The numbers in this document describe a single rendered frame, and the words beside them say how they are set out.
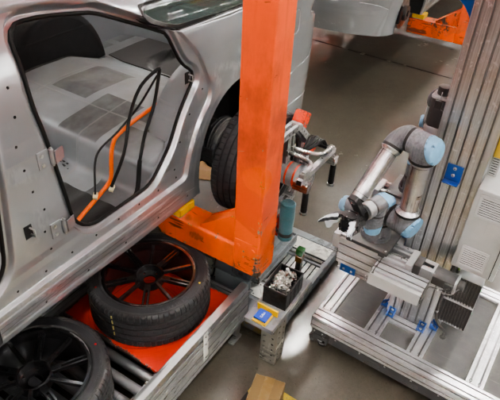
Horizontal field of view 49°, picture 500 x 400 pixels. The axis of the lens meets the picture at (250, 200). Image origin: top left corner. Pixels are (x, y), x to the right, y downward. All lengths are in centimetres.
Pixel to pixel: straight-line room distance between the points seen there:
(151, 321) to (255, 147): 101
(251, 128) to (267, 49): 38
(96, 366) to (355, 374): 145
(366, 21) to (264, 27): 330
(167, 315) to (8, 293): 81
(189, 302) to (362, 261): 92
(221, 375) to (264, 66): 173
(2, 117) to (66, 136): 128
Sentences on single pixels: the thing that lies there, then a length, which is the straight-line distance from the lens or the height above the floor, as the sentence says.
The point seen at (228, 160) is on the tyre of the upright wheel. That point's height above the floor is 100.
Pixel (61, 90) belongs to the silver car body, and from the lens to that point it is 370.
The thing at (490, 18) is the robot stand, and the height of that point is 194.
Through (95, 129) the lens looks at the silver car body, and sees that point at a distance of 327.
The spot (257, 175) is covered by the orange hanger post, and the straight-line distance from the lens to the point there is 256.
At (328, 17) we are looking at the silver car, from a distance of 548.
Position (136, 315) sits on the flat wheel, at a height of 50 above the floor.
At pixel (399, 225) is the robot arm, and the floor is 100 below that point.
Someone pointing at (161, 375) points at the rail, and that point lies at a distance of 275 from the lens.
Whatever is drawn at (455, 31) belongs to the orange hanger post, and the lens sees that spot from 646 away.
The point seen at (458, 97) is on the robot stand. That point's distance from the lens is 256.
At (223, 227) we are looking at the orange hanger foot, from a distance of 292.
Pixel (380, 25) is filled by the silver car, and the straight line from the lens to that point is 558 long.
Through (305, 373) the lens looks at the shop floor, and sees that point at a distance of 325.
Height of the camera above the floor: 262
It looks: 37 degrees down
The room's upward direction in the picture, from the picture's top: 3 degrees clockwise
